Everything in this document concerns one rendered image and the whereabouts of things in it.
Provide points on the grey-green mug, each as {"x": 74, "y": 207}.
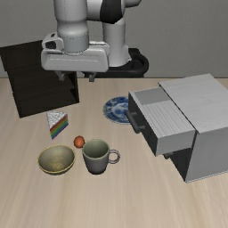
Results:
{"x": 95, "y": 156}

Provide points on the grey cabinet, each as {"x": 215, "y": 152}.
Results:
{"x": 205, "y": 124}

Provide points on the rainbow cake wedge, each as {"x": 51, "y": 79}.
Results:
{"x": 57, "y": 123}

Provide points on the open grey drawer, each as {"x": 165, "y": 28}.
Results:
{"x": 160, "y": 121}

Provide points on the blue and white plate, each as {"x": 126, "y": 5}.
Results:
{"x": 116, "y": 109}

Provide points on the small orange fruit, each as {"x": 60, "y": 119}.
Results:
{"x": 79, "y": 141}

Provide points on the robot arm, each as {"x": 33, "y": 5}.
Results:
{"x": 71, "y": 23}

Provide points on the olive bowl with yellow rim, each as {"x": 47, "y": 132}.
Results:
{"x": 56, "y": 159}

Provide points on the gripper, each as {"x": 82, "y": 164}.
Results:
{"x": 74, "y": 61}

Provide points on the dark slatted rack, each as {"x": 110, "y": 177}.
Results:
{"x": 35, "y": 80}

